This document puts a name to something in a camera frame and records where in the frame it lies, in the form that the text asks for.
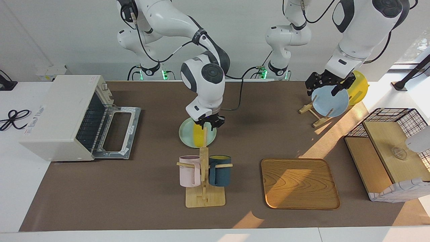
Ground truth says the loose black coiled cable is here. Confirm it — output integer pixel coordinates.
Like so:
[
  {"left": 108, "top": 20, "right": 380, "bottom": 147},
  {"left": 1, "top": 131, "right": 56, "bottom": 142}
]
[{"left": 0, "top": 109, "right": 32, "bottom": 132}]

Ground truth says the black angled stand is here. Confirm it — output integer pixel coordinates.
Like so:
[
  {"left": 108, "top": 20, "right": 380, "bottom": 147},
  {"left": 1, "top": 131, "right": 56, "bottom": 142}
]
[{"left": 391, "top": 54, "right": 430, "bottom": 91}]

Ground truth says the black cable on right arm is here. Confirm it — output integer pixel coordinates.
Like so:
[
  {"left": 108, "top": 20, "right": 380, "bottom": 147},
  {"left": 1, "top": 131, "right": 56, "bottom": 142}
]
[{"left": 133, "top": 12, "right": 244, "bottom": 112}]

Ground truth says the yellow plate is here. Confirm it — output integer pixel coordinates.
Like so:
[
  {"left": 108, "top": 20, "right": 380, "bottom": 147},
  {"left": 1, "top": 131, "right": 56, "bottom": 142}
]
[{"left": 345, "top": 70, "right": 369, "bottom": 106}]

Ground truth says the wooden serving tray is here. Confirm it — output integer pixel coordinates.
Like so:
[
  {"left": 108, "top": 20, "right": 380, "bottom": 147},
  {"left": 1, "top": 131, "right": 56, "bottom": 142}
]
[{"left": 261, "top": 158, "right": 341, "bottom": 210}]

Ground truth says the wooden plate rack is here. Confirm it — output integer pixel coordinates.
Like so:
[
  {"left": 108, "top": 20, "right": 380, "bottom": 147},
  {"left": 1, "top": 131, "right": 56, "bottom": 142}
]
[{"left": 299, "top": 97, "right": 337, "bottom": 128}]

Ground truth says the white toaster oven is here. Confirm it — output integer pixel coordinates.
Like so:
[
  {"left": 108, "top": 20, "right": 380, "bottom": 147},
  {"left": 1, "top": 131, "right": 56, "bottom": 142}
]
[{"left": 19, "top": 75, "right": 142, "bottom": 162}]

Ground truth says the wire basket with wooden shelf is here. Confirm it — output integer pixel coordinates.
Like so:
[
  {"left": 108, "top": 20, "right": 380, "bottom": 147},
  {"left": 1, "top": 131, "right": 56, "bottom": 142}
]
[{"left": 344, "top": 108, "right": 430, "bottom": 203}]

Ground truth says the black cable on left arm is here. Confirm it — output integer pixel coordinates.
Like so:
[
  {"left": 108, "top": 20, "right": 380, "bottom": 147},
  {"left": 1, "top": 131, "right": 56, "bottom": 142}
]
[{"left": 301, "top": 0, "right": 419, "bottom": 65}]

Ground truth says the wooden mug rack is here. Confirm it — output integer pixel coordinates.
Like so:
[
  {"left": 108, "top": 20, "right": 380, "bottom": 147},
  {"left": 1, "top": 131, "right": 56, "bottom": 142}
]
[{"left": 177, "top": 127, "right": 234, "bottom": 208}]

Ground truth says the small clear glass object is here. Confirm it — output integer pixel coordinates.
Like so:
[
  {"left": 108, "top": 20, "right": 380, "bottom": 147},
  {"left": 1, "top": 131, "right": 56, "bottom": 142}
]
[{"left": 391, "top": 146, "right": 408, "bottom": 160}]

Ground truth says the dark blue mug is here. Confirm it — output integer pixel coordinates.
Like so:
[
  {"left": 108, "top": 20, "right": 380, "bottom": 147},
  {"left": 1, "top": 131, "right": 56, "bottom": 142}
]
[{"left": 208, "top": 155, "right": 232, "bottom": 188}]

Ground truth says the black table clamp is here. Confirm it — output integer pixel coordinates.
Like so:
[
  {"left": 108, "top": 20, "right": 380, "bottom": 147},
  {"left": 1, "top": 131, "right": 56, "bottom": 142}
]
[{"left": 0, "top": 70, "right": 18, "bottom": 91}]

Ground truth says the light blue plate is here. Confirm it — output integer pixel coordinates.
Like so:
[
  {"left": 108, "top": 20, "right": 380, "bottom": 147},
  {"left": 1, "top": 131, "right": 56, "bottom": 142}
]
[{"left": 311, "top": 85, "right": 350, "bottom": 118}]

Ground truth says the mint green plate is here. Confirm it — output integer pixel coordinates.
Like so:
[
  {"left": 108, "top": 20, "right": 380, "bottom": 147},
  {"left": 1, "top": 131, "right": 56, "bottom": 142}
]
[{"left": 178, "top": 117, "right": 218, "bottom": 149}]

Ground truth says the brown table mat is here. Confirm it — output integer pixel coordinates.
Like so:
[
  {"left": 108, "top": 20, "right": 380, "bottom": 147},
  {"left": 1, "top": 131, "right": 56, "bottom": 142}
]
[{"left": 19, "top": 81, "right": 430, "bottom": 232}]

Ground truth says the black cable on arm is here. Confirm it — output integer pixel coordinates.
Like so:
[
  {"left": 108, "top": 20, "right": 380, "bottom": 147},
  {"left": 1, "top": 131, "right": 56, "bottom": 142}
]
[
  {"left": 301, "top": 0, "right": 419, "bottom": 65},
  {"left": 133, "top": 12, "right": 244, "bottom": 112}
]

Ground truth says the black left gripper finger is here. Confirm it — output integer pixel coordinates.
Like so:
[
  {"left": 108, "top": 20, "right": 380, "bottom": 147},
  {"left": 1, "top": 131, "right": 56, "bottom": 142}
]
[
  {"left": 305, "top": 72, "right": 319, "bottom": 97},
  {"left": 332, "top": 75, "right": 357, "bottom": 97}
]

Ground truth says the white rounded device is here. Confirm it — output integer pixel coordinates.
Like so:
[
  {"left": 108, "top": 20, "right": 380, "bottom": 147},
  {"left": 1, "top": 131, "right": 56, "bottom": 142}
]
[{"left": 404, "top": 126, "right": 430, "bottom": 154}]

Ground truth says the black base cable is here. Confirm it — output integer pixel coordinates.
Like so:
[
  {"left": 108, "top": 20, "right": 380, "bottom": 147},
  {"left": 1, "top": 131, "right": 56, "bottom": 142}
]
[
  {"left": 127, "top": 65, "right": 142, "bottom": 81},
  {"left": 241, "top": 50, "right": 273, "bottom": 80}
]

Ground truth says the pink mug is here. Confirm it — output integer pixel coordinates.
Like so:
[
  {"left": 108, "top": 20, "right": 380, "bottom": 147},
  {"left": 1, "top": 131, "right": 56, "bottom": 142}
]
[{"left": 179, "top": 155, "right": 202, "bottom": 188}]

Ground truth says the white socket box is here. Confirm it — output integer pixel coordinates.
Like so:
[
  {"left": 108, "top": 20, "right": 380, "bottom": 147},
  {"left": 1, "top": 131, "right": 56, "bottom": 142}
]
[{"left": 36, "top": 65, "right": 68, "bottom": 81}]

